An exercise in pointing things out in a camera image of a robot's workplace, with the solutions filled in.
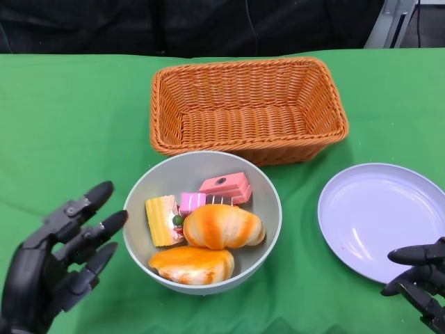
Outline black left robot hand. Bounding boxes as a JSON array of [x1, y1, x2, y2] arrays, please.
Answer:
[[0, 180, 129, 334]]

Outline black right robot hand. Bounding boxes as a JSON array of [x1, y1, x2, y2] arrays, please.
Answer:
[[380, 237, 445, 331]]

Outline grey round bowl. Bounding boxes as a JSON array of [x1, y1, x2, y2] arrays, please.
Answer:
[[123, 150, 282, 296]]

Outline plump orange croissant bread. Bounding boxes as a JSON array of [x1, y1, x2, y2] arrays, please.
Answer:
[[183, 204, 266, 251]]

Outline lavender round plate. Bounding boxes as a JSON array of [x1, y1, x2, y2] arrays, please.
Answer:
[[317, 162, 445, 285]]

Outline yellow cake slice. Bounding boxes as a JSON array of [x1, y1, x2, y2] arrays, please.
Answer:
[[145, 194, 185, 247]]

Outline orange donut bread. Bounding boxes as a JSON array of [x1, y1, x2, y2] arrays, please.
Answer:
[[148, 246, 235, 285]]

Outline pink brown striped cake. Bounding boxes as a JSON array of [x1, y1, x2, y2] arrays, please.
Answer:
[[179, 192, 236, 215]]

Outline pink layered cake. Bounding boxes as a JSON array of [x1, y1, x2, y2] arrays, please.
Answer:
[[199, 172, 253, 205]]

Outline orange wicker basket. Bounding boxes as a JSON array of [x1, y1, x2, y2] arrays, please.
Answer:
[[149, 56, 349, 166]]

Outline green tablecloth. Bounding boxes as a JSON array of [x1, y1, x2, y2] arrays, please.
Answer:
[[0, 47, 445, 334]]

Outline black backdrop cloth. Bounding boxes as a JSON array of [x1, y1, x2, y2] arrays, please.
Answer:
[[0, 0, 387, 59]]

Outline black cable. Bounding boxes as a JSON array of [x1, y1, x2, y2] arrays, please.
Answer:
[[415, 0, 423, 48]]

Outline grey metal frame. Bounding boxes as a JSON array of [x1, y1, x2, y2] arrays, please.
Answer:
[[363, 0, 420, 49]]

